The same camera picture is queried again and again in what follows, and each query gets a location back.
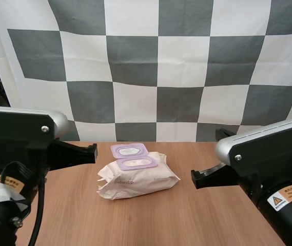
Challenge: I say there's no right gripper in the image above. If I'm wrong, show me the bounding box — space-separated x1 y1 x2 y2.
190 127 262 195

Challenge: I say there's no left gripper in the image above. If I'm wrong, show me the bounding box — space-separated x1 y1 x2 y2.
25 139 98 183

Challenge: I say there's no white wet wipes pack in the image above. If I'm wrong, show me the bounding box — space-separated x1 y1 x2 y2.
96 142 181 202

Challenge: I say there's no checked cloth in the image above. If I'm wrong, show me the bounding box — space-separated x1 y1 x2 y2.
0 0 292 142

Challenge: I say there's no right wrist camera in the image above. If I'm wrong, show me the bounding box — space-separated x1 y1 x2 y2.
215 115 292 183

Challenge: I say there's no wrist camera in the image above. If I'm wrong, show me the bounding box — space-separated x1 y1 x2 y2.
0 105 69 173
215 115 292 183

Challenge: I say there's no black cable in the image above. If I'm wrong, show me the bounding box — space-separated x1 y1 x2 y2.
27 176 46 246

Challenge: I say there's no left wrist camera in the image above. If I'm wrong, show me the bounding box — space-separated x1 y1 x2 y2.
0 105 69 173

